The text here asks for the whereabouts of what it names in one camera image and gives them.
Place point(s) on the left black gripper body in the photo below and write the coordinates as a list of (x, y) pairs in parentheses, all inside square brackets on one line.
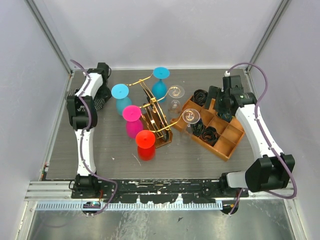
[(103, 92)]

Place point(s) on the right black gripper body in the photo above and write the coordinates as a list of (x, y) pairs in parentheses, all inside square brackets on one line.
[(221, 102)]

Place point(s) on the striped black white cloth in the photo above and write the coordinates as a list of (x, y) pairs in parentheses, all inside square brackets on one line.
[(98, 102)]

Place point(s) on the clear wine glass front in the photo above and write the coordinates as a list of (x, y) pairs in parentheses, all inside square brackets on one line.
[(191, 117)]

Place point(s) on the clear wine glass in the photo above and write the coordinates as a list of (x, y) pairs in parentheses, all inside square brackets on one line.
[(176, 92), (191, 117)]

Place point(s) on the wooden compartment tray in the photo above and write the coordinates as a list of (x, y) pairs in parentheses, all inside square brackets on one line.
[(229, 134)]

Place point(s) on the red wine glass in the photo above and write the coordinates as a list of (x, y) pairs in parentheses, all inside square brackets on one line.
[(145, 141)]

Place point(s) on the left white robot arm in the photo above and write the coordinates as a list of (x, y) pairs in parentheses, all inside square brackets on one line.
[(82, 105)]

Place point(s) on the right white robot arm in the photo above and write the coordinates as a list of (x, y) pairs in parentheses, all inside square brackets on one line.
[(272, 168)]

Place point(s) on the light blue wine glass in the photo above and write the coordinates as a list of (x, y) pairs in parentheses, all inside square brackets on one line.
[(121, 93)]

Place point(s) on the pink wine glass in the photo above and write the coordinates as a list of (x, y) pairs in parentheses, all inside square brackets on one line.
[(134, 125)]

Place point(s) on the clear wine glass rear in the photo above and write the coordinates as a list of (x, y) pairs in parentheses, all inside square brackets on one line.
[(176, 92)]

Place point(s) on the blue wine glass rear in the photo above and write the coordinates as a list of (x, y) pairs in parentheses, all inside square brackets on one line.
[(159, 89)]

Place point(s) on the black rolled tie rear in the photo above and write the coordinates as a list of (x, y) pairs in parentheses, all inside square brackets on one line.
[(199, 97)]

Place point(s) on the blue patterned folded tie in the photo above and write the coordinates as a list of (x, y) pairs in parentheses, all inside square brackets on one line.
[(226, 116)]

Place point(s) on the dark rolled tie right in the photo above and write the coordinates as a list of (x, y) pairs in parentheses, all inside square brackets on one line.
[(210, 135)]

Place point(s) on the dark rolled tie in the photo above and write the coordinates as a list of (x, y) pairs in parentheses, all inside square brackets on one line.
[(198, 128), (210, 135)]

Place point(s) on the dark rolled tie left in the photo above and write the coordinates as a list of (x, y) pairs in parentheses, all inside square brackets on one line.
[(198, 128)]

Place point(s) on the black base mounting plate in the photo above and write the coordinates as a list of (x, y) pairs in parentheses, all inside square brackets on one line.
[(156, 191)]

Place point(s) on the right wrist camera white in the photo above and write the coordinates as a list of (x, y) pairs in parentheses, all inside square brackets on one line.
[(227, 74)]

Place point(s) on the gold wire wine glass rack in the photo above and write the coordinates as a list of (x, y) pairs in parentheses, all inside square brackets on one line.
[(155, 119)]

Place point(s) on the white slotted cable duct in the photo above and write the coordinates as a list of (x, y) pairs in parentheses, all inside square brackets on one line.
[(94, 206)]

